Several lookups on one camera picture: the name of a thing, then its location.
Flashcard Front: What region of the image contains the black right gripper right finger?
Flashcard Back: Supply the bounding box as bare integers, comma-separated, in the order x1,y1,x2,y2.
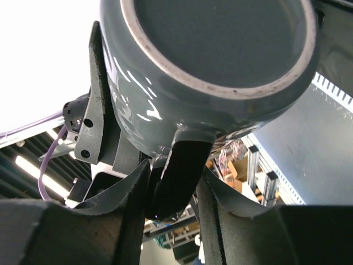
197,169,352,264

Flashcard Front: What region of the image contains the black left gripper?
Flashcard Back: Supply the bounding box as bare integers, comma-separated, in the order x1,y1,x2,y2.
63,21,143,200

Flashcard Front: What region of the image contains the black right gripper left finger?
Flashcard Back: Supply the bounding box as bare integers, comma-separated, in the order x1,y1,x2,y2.
1,160,150,264

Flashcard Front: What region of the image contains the grey-green ceramic mug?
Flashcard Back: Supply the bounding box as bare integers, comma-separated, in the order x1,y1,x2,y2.
99,1,318,221

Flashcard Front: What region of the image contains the slotted white cable duct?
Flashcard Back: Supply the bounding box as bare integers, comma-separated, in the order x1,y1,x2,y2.
312,72,352,113

